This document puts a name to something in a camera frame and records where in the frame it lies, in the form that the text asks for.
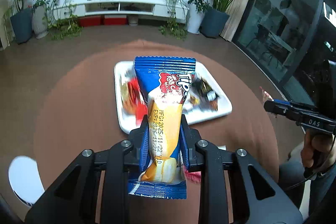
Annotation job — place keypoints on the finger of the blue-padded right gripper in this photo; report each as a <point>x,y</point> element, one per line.
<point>290,113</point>
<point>295,104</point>

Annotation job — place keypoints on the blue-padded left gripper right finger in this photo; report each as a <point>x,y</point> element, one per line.
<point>189,137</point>

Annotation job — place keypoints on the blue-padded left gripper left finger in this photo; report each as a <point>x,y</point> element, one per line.
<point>139,157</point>

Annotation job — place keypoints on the red white snack packet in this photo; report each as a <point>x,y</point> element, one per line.
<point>267,97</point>

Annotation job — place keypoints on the black snack package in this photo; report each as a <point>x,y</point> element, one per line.
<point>206,93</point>

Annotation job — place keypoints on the blue Tipo biscuit pack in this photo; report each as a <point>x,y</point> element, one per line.
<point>164,82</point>

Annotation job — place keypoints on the person's right hand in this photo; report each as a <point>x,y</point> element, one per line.
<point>318,142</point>

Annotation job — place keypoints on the red wafer packet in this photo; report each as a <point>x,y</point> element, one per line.
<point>194,177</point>

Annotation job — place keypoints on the white plastic tray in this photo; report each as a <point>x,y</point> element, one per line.
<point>195,110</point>

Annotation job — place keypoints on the red snack bag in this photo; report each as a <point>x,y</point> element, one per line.
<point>134,104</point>

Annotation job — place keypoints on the white chair seat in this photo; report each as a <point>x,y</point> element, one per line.
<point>25,180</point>

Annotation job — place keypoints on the white TV cabinet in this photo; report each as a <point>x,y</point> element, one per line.
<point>122,7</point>

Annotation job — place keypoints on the white pot trailing plant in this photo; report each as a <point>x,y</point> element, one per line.
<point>197,10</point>

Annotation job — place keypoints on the red storage box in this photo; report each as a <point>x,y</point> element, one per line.
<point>89,21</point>
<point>116,19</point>

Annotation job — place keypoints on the white plant pot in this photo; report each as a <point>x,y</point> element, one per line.
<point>39,22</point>

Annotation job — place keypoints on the dark blue plant pot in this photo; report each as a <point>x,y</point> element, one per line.
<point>22,25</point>

